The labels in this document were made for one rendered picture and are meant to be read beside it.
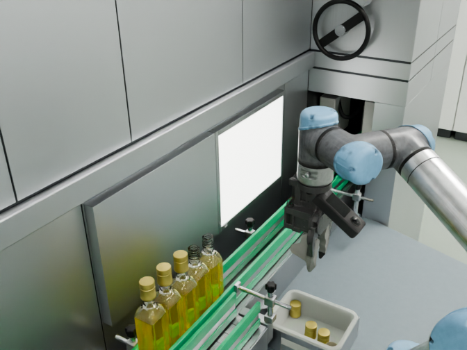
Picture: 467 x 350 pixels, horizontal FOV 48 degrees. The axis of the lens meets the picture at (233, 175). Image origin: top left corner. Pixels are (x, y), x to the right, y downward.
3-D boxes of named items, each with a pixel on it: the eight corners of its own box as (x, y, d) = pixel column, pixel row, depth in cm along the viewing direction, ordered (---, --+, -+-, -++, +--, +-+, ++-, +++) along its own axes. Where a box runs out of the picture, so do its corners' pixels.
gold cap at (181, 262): (180, 262, 129) (178, 247, 127) (192, 267, 127) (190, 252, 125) (170, 270, 126) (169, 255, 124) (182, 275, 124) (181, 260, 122)
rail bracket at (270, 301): (239, 303, 150) (238, 267, 144) (292, 325, 142) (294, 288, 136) (233, 309, 147) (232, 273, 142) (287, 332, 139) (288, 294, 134)
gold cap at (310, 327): (318, 334, 154) (319, 322, 152) (313, 342, 152) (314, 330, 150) (307, 330, 156) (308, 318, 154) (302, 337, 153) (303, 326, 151)
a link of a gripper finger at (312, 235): (310, 250, 116) (317, 213, 114) (318, 253, 115) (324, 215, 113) (302, 257, 112) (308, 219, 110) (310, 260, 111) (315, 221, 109)
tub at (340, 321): (290, 308, 166) (290, 286, 162) (358, 335, 156) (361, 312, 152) (263, 344, 153) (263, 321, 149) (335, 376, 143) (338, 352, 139)
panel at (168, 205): (275, 176, 197) (278, 88, 182) (283, 178, 196) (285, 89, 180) (103, 322, 130) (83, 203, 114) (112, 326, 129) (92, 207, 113)
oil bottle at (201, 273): (196, 317, 145) (192, 254, 136) (212, 325, 143) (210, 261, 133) (183, 330, 141) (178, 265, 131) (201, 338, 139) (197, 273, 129)
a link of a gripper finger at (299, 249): (290, 264, 119) (296, 226, 117) (315, 273, 116) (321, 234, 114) (284, 269, 117) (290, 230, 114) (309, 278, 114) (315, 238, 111)
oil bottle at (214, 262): (208, 305, 150) (206, 243, 140) (225, 312, 147) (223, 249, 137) (197, 317, 146) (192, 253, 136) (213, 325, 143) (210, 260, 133)
